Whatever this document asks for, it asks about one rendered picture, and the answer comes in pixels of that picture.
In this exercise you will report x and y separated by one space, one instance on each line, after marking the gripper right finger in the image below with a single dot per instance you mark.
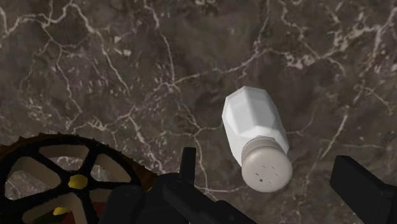
363 189

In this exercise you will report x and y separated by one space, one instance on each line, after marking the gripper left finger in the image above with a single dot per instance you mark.
186 192

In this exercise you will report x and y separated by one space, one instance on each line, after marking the white salt shaker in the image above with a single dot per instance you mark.
257 136

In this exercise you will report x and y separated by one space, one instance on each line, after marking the black spoked wheel object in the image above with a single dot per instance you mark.
66 181

